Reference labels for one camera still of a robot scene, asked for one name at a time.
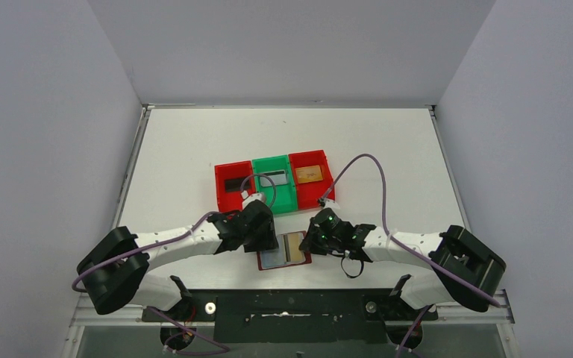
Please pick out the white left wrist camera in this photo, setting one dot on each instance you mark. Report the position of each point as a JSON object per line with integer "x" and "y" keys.
{"x": 249, "y": 199}

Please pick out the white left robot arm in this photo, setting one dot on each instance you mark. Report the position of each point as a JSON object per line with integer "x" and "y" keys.
{"x": 117, "y": 272}

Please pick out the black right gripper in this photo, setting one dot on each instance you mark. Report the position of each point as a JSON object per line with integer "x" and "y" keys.
{"x": 311, "y": 245}

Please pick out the aluminium table edge rail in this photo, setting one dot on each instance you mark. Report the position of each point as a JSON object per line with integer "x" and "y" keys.
{"x": 130, "y": 166}

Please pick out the red plastic bin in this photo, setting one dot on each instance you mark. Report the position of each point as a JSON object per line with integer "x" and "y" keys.
{"x": 309, "y": 193}
{"x": 230, "y": 201}

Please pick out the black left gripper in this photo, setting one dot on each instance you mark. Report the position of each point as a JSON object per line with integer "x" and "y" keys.
{"x": 261, "y": 236}

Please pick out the black card in bin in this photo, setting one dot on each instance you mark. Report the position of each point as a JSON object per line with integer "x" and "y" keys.
{"x": 233, "y": 184}

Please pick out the gold card in bin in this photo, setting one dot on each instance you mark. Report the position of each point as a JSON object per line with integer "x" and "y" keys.
{"x": 309, "y": 174}

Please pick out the green plastic bin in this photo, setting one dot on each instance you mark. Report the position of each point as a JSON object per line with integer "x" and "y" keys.
{"x": 286, "y": 198}

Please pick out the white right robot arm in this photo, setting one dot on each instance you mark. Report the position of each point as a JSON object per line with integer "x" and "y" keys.
{"x": 458, "y": 266}

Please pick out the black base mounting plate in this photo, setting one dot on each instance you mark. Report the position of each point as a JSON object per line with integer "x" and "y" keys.
{"x": 373, "y": 316}

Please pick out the silver card in bin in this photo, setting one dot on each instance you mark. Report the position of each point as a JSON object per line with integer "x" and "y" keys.
{"x": 276, "y": 177}

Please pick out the red leather card holder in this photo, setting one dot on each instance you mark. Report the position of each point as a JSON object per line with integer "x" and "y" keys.
{"x": 281, "y": 246}

